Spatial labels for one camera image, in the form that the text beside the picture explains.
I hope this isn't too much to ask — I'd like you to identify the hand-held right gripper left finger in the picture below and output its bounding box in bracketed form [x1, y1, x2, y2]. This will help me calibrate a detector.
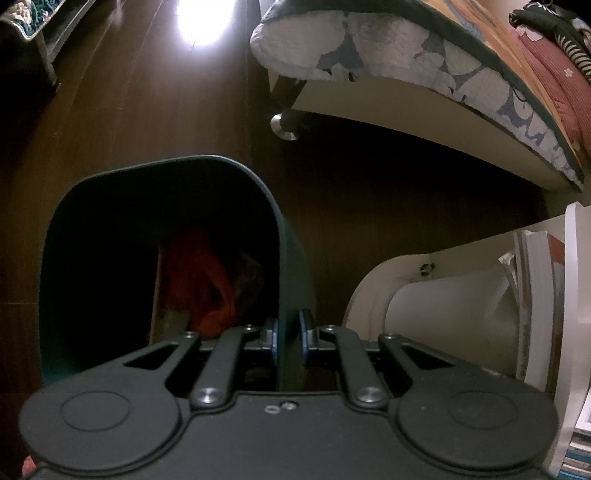
[122, 316, 281, 411]

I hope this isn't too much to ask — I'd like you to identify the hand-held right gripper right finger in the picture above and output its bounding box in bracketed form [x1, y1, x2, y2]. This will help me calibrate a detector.
[298, 308, 458, 411]

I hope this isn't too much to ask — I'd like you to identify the red paper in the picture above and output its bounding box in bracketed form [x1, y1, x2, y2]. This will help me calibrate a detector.
[164, 228, 236, 335]

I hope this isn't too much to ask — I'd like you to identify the dark teal trash bin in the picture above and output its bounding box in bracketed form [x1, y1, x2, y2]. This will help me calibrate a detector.
[39, 154, 317, 393]

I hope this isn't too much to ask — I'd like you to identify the white bookshelf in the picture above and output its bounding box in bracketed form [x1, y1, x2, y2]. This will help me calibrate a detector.
[344, 200, 591, 480]

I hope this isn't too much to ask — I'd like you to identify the row of white books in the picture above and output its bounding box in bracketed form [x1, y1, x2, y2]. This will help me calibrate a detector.
[499, 228, 566, 393]

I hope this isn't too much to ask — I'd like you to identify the stack of magazines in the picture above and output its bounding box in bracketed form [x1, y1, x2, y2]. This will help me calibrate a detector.
[558, 406, 591, 477]

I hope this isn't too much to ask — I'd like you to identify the red quilted cloth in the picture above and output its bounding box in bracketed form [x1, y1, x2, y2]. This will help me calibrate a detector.
[515, 23, 591, 158]

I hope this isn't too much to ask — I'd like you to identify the dark striped cloth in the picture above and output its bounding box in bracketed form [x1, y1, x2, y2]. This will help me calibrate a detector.
[508, 0, 591, 84]

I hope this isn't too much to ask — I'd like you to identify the white bed frame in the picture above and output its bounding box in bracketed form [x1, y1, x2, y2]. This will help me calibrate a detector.
[268, 69, 578, 192]

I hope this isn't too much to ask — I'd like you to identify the white bench frame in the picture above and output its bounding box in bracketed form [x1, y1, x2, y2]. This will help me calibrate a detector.
[28, 0, 98, 88]

